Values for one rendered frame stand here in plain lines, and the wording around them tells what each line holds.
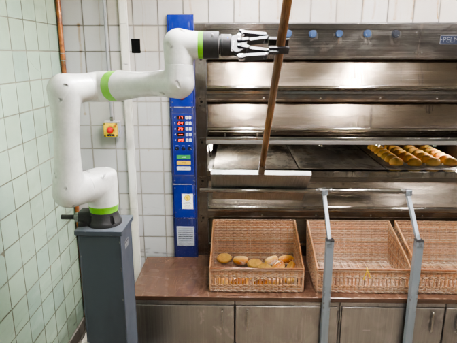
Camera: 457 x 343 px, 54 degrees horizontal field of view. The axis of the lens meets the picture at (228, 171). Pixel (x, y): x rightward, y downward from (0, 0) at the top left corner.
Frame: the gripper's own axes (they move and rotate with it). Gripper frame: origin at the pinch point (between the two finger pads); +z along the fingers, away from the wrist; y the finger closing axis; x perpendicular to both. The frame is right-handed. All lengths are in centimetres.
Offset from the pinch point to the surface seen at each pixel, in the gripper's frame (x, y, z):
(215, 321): -153, 72, -24
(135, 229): -170, 10, -80
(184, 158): -136, -27, -46
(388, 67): -100, -73, 81
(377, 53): -95, -79, 73
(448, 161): -152, -34, 133
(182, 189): -150, -11, -47
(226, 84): -106, -63, -19
